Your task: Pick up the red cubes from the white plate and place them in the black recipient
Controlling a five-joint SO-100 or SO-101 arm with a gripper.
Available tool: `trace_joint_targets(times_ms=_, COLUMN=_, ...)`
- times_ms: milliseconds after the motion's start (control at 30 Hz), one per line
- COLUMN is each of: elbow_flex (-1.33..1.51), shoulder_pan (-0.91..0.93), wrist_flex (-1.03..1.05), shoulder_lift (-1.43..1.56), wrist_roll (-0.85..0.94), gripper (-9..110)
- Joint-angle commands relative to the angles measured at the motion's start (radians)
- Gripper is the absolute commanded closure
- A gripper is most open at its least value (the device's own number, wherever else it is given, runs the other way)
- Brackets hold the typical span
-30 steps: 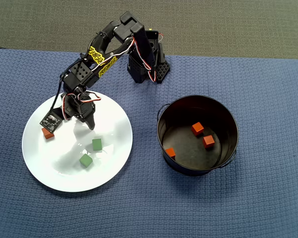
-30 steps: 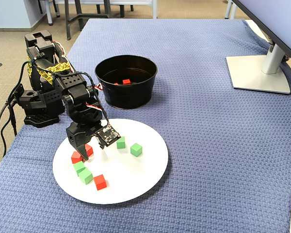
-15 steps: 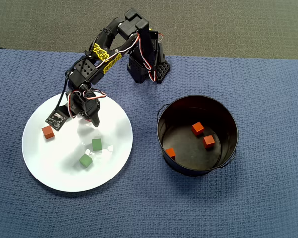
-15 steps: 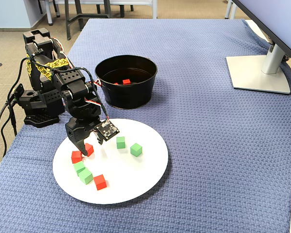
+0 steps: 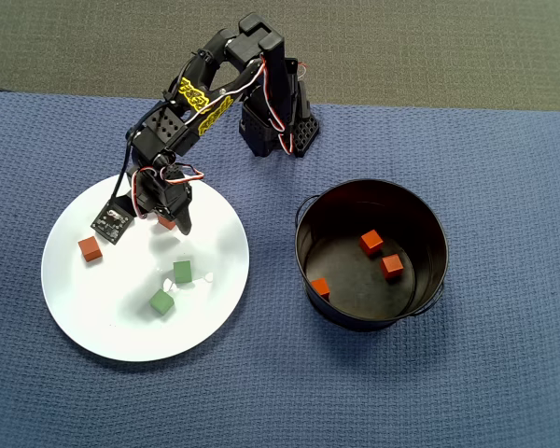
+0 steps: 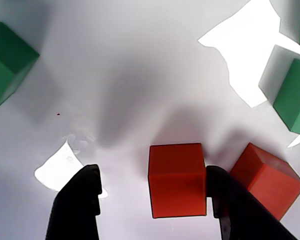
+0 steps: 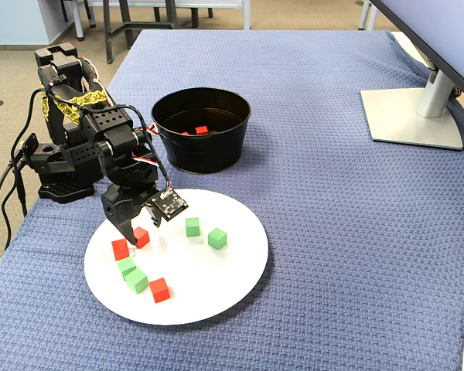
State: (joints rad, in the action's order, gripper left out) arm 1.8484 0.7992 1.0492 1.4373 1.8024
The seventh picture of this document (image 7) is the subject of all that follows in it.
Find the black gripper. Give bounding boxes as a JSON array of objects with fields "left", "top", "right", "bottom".
[{"left": 101, "top": 156, "right": 166, "bottom": 248}]

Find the white round plate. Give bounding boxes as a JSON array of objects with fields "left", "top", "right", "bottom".
[{"left": 84, "top": 188, "right": 270, "bottom": 326}]

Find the black metal bucket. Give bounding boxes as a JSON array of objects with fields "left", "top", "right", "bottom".
[{"left": 151, "top": 87, "right": 252, "bottom": 175}]

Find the blue woven table cloth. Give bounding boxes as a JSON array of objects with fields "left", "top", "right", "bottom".
[{"left": 0, "top": 29, "right": 464, "bottom": 371}]

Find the silver monitor with stand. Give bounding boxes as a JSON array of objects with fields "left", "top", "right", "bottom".
[{"left": 360, "top": 0, "right": 464, "bottom": 151}]

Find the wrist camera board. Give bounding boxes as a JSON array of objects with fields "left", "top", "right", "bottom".
[{"left": 146, "top": 188, "right": 189, "bottom": 223}]

